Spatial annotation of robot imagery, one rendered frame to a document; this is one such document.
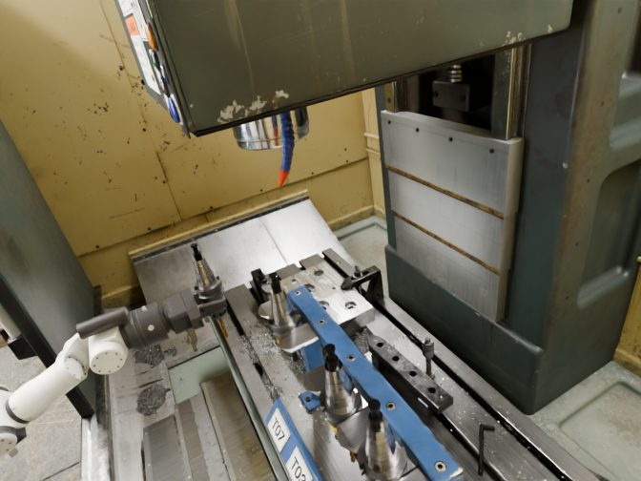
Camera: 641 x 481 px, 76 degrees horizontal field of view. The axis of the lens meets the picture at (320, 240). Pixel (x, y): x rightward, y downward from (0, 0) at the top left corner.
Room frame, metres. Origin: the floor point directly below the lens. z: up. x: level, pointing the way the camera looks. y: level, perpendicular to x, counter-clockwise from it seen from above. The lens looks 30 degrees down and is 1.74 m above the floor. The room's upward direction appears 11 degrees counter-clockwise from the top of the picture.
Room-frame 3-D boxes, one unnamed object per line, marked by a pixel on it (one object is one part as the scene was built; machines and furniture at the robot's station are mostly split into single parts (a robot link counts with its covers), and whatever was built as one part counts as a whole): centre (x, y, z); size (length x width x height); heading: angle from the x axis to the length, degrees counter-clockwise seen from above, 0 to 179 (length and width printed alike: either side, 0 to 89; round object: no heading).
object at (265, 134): (0.87, 0.06, 1.56); 0.16 x 0.16 x 0.12
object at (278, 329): (0.62, 0.10, 1.21); 0.06 x 0.06 x 0.03
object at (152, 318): (0.75, 0.36, 1.18); 0.13 x 0.12 x 0.10; 22
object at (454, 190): (1.04, -0.36, 1.16); 0.48 x 0.05 x 0.51; 22
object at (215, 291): (0.79, 0.27, 1.21); 0.06 x 0.06 x 0.03
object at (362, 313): (0.97, 0.05, 0.97); 0.29 x 0.23 x 0.05; 22
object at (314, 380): (0.47, 0.03, 1.21); 0.07 x 0.05 x 0.01; 112
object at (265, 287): (1.09, 0.21, 0.97); 0.13 x 0.03 x 0.15; 22
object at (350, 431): (0.37, -0.01, 1.21); 0.07 x 0.05 x 0.01; 112
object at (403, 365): (0.68, -0.14, 0.93); 0.26 x 0.05 x 0.06; 27
